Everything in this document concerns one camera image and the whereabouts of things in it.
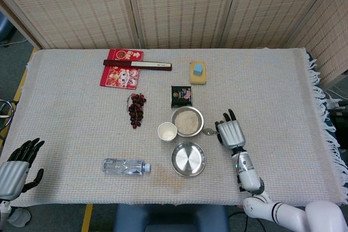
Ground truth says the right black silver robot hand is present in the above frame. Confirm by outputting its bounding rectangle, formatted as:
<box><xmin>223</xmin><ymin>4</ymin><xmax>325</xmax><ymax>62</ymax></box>
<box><xmin>214</xmin><ymin>108</ymin><xmax>246</xmax><ymax>151</ymax></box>

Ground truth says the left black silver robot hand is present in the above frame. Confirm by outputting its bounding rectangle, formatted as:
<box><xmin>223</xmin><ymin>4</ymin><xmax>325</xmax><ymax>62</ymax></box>
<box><xmin>0</xmin><ymin>137</ymin><xmax>46</xmax><ymax>202</ymax></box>

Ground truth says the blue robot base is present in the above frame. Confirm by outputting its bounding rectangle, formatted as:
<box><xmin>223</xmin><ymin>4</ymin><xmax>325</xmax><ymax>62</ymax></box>
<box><xmin>113</xmin><ymin>204</ymin><xmax>229</xmax><ymax>232</ymax></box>

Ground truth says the steel bowl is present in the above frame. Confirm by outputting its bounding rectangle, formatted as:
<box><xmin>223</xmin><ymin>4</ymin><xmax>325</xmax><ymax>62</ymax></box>
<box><xmin>170</xmin><ymin>106</ymin><xmax>204</xmax><ymax>137</ymax></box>

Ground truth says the empty steel plate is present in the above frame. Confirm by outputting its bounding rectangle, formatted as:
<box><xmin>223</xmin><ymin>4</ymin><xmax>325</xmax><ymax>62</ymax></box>
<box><xmin>170</xmin><ymin>141</ymin><xmax>207</xmax><ymax>178</ymax></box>

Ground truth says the white paper cup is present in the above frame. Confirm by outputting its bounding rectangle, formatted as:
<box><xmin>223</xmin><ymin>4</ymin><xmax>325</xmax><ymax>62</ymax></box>
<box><xmin>157</xmin><ymin>122</ymin><xmax>178</xmax><ymax>143</ymax></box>

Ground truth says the grey cloth rag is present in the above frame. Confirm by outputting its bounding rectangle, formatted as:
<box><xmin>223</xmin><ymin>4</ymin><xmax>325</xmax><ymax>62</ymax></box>
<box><xmin>7</xmin><ymin>208</ymin><xmax>31</xmax><ymax>228</ymax></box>

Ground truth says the yellow sponge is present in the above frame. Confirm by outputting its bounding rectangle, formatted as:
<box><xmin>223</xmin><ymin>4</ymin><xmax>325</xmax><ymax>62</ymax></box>
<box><xmin>189</xmin><ymin>61</ymin><xmax>209</xmax><ymax>85</ymax></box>

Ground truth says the black snack packet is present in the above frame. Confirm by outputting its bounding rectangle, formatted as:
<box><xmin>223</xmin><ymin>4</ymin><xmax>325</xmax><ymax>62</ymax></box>
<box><xmin>170</xmin><ymin>85</ymin><xmax>193</xmax><ymax>108</ymax></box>

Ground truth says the beige woven tablecloth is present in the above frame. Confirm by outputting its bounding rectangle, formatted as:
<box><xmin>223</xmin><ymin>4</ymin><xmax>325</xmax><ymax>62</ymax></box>
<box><xmin>0</xmin><ymin>47</ymin><xmax>348</xmax><ymax>208</ymax></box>

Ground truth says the light blue cube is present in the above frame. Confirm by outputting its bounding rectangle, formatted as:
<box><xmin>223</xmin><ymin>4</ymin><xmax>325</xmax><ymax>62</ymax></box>
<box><xmin>192</xmin><ymin>63</ymin><xmax>205</xmax><ymax>76</ymax></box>

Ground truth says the dark red grape bunch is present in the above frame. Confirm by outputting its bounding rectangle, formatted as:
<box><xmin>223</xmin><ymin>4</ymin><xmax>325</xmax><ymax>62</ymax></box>
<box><xmin>127</xmin><ymin>92</ymin><xmax>147</xmax><ymax>130</ymax></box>

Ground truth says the dark red folded fan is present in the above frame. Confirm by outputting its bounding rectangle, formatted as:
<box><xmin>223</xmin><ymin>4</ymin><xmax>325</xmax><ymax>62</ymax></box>
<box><xmin>103</xmin><ymin>59</ymin><xmax>174</xmax><ymax>72</ymax></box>

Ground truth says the white power strip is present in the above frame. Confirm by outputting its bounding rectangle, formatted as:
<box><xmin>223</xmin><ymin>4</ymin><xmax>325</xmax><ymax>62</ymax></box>
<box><xmin>326</xmin><ymin>97</ymin><xmax>348</xmax><ymax>110</ymax></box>

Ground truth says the black box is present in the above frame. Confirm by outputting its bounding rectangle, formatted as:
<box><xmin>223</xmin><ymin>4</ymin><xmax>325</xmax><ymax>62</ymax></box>
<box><xmin>327</xmin><ymin>108</ymin><xmax>348</xmax><ymax>140</ymax></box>

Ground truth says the clear plastic water bottle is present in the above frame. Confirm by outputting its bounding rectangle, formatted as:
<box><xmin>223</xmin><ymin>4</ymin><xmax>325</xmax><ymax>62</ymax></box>
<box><xmin>102</xmin><ymin>158</ymin><xmax>152</xmax><ymax>175</ymax></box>

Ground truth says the red paper packet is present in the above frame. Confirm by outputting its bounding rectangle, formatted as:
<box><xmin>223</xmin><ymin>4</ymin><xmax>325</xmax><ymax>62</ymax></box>
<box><xmin>99</xmin><ymin>48</ymin><xmax>145</xmax><ymax>90</ymax></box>

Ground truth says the bamboo folding screen panel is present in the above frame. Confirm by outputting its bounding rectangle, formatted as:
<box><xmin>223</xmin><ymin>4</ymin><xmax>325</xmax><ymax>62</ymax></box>
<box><xmin>0</xmin><ymin>0</ymin><xmax>136</xmax><ymax>51</ymax></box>
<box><xmin>220</xmin><ymin>0</ymin><xmax>338</xmax><ymax>49</ymax></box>
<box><xmin>285</xmin><ymin>0</ymin><xmax>348</xmax><ymax>89</ymax></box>
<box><xmin>0</xmin><ymin>0</ymin><xmax>44</xmax><ymax>50</ymax></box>
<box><xmin>125</xmin><ymin>0</ymin><xmax>241</xmax><ymax>49</ymax></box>

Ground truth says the chrome stool frame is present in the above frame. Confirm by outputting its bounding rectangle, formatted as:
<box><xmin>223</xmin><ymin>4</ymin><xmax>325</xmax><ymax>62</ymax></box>
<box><xmin>0</xmin><ymin>98</ymin><xmax>18</xmax><ymax>135</ymax></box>

